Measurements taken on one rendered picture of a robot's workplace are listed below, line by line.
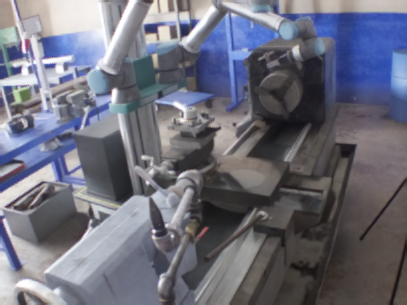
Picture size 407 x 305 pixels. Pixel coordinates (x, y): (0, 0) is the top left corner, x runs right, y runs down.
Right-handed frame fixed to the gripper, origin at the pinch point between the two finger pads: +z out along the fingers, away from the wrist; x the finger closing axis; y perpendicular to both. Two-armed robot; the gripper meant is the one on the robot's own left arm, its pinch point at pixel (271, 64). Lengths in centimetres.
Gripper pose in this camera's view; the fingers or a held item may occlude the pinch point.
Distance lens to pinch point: 224.1
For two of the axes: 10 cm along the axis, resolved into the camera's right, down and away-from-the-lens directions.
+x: -5.8, 4.5, -6.8
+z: -7.0, 1.7, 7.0
